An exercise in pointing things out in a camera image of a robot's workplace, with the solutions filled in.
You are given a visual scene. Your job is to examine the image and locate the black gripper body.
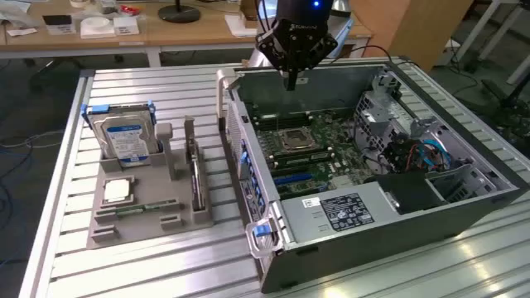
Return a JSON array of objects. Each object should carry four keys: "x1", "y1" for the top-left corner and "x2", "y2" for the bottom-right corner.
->
[{"x1": 273, "y1": 0, "x2": 333, "y2": 68}]

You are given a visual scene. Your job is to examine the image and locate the graphics card with black cooler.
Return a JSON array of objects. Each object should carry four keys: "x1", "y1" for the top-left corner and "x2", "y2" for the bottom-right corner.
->
[{"x1": 183, "y1": 115, "x2": 207, "y2": 212}]

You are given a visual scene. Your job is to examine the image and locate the white paper stack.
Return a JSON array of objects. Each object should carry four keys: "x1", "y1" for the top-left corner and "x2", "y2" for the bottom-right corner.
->
[{"x1": 225, "y1": 14, "x2": 261, "y2": 38}]

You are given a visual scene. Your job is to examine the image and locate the brown cardboard box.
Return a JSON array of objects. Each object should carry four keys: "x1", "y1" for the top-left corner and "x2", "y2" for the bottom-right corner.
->
[{"x1": 239, "y1": 0, "x2": 261, "y2": 21}]

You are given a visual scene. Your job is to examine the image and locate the black round lamp base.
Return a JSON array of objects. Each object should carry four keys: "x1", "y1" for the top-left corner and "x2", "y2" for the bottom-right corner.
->
[{"x1": 158, "y1": 0, "x2": 202, "y2": 23}]

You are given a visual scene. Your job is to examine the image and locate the silver disk bay cage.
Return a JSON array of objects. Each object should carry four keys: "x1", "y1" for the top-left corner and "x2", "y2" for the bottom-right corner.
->
[{"x1": 354, "y1": 74, "x2": 422, "y2": 150}]

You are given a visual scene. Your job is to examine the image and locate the silver CPU socket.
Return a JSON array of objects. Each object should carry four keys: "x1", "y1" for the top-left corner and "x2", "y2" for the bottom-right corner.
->
[{"x1": 279, "y1": 127, "x2": 315, "y2": 155}]

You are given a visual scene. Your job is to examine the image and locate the green motherboard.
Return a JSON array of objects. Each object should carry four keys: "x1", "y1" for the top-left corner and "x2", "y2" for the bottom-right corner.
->
[{"x1": 243, "y1": 102, "x2": 390, "y2": 199}]

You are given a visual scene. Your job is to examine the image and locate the plain white box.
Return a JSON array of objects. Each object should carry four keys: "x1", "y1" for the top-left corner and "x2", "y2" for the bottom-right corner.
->
[{"x1": 112, "y1": 17, "x2": 143, "y2": 35}]

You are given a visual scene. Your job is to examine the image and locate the green RAM stick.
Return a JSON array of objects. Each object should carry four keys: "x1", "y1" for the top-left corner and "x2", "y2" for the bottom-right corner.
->
[
  {"x1": 114, "y1": 200, "x2": 178, "y2": 215},
  {"x1": 273, "y1": 152, "x2": 333, "y2": 166}
]

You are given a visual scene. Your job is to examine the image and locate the black long expansion slot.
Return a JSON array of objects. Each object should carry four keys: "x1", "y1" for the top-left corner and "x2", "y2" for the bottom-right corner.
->
[{"x1": 271, "y1": 166, "x2": 311, "y2": 176}]

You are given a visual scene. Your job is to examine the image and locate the white round holder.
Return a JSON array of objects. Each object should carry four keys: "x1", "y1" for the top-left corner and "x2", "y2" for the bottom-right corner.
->
[{"x1": 80, "y1": 17, "x2": 116, "y2": 40}]

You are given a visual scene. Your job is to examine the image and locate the blue expansion slot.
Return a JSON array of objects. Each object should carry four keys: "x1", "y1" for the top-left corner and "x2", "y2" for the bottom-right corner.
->
[{"x1": 273, "y1": 173, "x2": 315, "y2": 184}]

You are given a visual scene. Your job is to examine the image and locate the hard disk with blue rails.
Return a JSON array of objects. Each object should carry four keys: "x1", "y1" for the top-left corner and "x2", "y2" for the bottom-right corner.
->
[{"x1": 84, "y1": 101, "x2": 160, "y2": 168}]

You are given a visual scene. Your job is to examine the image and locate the black floor stand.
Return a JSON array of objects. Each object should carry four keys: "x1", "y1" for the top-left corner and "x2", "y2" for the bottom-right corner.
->
[{"x1": 480, "y1": 79, "x2": 530, "y2": 137}]

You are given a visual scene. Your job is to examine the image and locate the black printed label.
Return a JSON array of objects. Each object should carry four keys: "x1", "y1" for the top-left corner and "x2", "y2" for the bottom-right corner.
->
[{"x1": 242, "y1": 179, "x2": 259, "y2": 217}]

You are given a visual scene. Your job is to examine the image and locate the white box with black lid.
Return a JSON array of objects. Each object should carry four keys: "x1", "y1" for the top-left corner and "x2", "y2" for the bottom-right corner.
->
[{"x1": 43, "y1": 14, "x2": 76, "y2": 35}]

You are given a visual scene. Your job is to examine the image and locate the wooden desk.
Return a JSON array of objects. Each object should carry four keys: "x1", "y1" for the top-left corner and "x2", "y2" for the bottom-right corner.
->
[{"x1": 0, "y1": 0, "x2": 377, "y2": 60}]

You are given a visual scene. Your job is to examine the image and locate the black office chair base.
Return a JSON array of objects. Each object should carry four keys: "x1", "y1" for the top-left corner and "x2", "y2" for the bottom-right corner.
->
[{"x1": 24, "y1": 55, "x2": 126, "y2": 93}]

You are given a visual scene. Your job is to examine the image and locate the grey power supply unit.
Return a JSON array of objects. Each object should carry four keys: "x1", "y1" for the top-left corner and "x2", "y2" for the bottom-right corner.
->
[{"x1": 271, "y1": 181, "x2": 402, "y2": 249}]

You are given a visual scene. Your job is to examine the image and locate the silver CPU chip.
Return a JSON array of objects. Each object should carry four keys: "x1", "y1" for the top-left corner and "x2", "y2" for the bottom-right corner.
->
[{"x1": 103, "y1": 180, "x2": 132, "y2": 199}]

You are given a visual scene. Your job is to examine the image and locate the white paper label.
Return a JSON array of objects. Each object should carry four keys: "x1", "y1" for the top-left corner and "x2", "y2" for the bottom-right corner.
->
[{"x1": 6, "y1": 27, "x2": 39, "y2": 37}]

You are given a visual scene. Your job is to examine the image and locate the clear plastic bag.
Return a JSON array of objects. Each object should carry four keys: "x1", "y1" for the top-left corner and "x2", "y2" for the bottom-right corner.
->
[{"x1": 0, "y1": 1, "x2": 40, "y2": 27}]

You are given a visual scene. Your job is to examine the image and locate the grey parts rack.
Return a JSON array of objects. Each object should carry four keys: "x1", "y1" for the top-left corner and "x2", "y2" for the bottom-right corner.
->
[{"x1": 86, "y1": 122, "x2": 217, "y2": 250}]

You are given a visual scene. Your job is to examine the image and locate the black open PC case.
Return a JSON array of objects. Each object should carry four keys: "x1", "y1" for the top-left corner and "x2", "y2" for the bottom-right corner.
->
[{"x1": 215, "y1": 55, "x2": 530, "y2": 294}]

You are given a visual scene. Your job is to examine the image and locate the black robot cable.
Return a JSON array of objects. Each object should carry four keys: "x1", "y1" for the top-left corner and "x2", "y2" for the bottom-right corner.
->
[{"x1": 254, "y1": 0, "x2": 275, "y2": 37}]

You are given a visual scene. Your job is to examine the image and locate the thin black cable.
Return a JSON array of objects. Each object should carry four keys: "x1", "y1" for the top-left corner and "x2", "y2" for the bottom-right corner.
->
[{"x1": 350, "y1": 45, "x2": 419, "y2": 68}]

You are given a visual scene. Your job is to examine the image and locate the red wire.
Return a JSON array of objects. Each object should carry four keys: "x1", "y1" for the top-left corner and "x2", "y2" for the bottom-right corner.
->
[{"x1": 403, "y1": 144, "x2": 419, "y2": 170}]

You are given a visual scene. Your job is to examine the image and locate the blue wire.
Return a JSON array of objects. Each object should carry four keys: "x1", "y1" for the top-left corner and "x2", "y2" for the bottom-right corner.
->
[{"x1": 415, "y1": 139, "x2": 453, "y2": 172}]

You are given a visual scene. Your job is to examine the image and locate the white table frame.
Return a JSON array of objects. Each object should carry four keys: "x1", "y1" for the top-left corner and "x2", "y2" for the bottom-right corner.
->
[{"x1": 456, "y1": 0, "x2": 530, "y2": 84}]

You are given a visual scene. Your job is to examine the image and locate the silver bay bracket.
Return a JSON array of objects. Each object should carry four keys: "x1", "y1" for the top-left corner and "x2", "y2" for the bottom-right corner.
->
[{"x1": 425, "y1": 163, "x2": 501, "y2": 205}]

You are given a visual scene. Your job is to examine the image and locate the white floor cable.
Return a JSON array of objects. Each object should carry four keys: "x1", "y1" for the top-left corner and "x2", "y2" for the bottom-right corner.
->
[{"x1": 0, "y1": 129, "x2": 63, "y2": 148}]

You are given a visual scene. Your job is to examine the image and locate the blue floor cable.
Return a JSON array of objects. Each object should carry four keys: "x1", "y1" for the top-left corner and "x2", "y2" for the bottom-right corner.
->
[{"x1": 0, "y1": 145, "x2": 34, "y2": 268}]

